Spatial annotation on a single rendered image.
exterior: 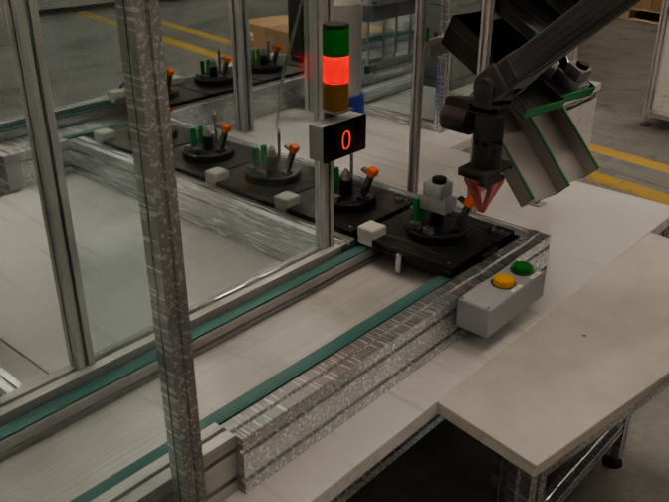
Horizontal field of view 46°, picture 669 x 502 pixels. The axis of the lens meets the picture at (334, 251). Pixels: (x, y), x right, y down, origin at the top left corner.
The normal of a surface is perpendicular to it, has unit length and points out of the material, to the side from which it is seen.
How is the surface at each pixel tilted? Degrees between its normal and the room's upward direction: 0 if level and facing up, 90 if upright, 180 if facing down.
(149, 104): 90
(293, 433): 90
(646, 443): 0
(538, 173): 45
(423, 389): 0
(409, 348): 90
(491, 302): 0
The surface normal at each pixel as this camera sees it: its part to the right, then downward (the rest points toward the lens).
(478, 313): -0.66, 0.33
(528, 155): 0.44, -0.39
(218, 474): 0.75, 0.29
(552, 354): 0.00, -0.90
